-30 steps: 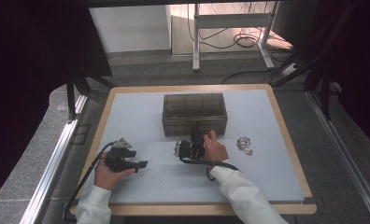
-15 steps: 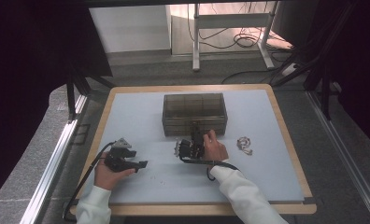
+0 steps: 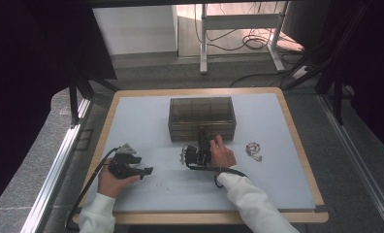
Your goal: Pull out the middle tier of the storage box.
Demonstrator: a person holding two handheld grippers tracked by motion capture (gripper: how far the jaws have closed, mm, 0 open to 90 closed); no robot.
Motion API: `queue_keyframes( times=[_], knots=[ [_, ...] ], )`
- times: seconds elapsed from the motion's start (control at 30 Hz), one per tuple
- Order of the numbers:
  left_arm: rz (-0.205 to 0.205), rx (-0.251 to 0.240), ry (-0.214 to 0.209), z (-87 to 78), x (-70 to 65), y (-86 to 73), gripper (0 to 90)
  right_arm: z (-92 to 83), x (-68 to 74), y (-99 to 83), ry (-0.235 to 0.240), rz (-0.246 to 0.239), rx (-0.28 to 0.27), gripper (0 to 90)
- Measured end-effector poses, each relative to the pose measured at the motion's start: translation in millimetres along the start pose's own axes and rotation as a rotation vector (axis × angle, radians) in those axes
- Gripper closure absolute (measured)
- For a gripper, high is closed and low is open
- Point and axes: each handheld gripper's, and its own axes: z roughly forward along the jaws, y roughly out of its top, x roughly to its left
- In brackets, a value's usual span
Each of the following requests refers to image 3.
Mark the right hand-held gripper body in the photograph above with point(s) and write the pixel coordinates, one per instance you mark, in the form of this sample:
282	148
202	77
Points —
196	157

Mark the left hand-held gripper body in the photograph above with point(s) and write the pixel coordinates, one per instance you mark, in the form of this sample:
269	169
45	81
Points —
122	168

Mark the smoky transparent jewelry drawer box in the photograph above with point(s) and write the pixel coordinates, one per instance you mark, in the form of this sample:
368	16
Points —
201	113

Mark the person's left hand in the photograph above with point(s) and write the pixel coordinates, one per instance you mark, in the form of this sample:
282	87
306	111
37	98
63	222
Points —
111	186

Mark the person's right hand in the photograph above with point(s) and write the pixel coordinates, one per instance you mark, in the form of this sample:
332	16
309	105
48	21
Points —
222	157

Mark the dark floor grille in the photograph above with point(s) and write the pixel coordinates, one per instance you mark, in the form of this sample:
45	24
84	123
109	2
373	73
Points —
83	139

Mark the wooden table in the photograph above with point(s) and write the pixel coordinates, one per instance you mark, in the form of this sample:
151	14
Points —
196	218

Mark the white table mat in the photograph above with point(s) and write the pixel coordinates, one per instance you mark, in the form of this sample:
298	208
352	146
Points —
271	103

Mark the black metal stand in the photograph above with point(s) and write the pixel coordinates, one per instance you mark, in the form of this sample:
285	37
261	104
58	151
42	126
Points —
337	97
73	103

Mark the white power strip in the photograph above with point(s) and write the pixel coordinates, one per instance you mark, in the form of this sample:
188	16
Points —
301	72

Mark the white panel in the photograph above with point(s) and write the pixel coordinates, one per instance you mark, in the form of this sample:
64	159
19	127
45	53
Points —
132	29

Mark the dark curtain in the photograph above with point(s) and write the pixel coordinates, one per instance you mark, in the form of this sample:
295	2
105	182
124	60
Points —
18	64
380	64

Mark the aluminium rail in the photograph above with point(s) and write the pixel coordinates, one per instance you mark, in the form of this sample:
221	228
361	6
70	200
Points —
359	161
55	168

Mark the white metal desk frame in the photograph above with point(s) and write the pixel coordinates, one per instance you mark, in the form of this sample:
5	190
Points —
203	48

